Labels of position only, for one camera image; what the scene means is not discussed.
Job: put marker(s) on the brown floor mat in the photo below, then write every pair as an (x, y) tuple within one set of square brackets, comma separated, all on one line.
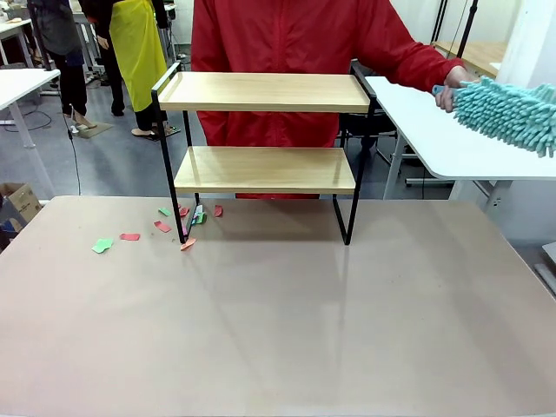
[(97, 129), (156, 134)]

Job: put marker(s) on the teal microfiber duster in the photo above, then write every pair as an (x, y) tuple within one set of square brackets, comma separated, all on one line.
[(499, 113)]

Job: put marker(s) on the large green paper scrap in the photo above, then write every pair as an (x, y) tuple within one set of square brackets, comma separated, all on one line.
[(102, 246)]

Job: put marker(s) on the grey metal frame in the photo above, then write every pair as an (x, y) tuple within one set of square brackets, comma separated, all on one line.
[(549, 252)]

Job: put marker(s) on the cardboard box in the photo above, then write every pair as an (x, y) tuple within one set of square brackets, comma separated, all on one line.
[(21, 202)]

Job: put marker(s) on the figure in dark grey top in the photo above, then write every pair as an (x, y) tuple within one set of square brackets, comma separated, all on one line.
[(65, 35)]

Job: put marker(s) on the two-tier wooden metal shelf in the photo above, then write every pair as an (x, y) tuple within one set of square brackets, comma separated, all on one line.
[(260, 91)]

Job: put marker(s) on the person in red jacket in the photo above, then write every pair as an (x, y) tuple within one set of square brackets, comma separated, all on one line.
[(282, 35)]

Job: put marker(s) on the figure in yellow apron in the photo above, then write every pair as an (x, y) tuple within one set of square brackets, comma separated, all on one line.
[(134, 43)]

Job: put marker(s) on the small white side table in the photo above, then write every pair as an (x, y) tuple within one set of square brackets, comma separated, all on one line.
[(21, 84)]

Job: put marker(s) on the person's left hand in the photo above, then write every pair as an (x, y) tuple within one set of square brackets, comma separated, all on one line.
[(447, 97)]

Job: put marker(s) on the wooden background desk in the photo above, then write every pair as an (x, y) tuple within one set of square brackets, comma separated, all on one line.
[(478, 54)]

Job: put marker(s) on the orange paper scrap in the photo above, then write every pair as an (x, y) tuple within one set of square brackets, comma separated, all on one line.
[(187, 245)]

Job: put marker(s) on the person's left forearm red sleeve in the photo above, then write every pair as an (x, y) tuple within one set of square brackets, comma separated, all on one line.
[(425, 61)]

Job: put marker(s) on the black camera stand pole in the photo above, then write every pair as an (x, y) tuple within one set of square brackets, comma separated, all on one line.
[(40, 35)]

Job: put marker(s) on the large white side table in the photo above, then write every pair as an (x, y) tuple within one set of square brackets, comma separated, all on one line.
[(434, 130)]

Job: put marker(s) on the black tripod stand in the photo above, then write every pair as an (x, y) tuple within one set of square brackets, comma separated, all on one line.
[(436, 26)]

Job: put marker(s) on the long red paper scrap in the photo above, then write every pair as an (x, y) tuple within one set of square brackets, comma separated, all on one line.
[(129, 237)]

